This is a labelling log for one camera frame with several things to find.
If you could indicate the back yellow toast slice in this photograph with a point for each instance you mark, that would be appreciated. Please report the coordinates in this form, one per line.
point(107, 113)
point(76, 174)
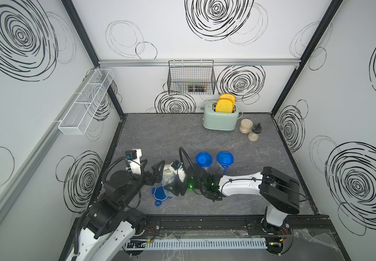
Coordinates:
point(230, 97)

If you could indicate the white mesh wall shelf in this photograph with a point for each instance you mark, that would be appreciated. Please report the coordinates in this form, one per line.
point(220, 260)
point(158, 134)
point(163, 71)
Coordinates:
point(89, 98)

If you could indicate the black wire wall basket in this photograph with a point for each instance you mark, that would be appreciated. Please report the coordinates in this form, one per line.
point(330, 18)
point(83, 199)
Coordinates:
point(191, 77)

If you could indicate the black-cap glass bottle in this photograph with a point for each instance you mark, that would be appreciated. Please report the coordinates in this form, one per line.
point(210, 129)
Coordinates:
point(255, 132)

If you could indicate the front yellow toast slice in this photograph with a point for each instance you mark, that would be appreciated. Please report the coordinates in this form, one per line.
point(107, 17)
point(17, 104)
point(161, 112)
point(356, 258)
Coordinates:
point(224, 106)

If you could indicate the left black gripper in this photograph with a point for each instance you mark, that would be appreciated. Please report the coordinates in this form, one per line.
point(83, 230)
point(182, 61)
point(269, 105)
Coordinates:
point(151, 180)

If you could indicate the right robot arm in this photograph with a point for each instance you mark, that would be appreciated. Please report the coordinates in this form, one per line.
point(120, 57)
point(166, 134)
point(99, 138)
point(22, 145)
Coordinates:
point(209, 176)

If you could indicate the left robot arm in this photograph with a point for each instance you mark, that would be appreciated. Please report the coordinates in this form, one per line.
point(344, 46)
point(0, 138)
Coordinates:
point(108, 223)

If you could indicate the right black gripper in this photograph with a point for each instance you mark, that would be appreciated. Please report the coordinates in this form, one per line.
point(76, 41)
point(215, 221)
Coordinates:
point(179, 184)

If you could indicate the beige round jar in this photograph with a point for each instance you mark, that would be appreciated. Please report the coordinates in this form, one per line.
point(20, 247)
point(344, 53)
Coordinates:
point(245, 126)

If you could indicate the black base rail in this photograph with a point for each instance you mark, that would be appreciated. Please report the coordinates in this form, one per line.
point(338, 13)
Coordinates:
point(254, 225)

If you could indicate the white slotted cable duct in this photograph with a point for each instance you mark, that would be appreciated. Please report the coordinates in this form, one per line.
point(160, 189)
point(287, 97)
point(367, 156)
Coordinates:
point(197, 244)

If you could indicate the mint green toaster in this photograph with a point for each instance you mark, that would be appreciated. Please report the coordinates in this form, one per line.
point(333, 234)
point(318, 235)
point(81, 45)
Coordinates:
point(217, 121)

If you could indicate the yellow toast slice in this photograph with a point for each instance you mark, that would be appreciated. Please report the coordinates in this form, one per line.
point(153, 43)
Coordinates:
point(230, 97)
point(224, 106)

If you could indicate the blue-lid clear container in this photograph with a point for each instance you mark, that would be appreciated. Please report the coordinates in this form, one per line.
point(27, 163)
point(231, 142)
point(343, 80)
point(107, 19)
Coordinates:
point(224, 160)
point(168, 175)
point(205, 161)

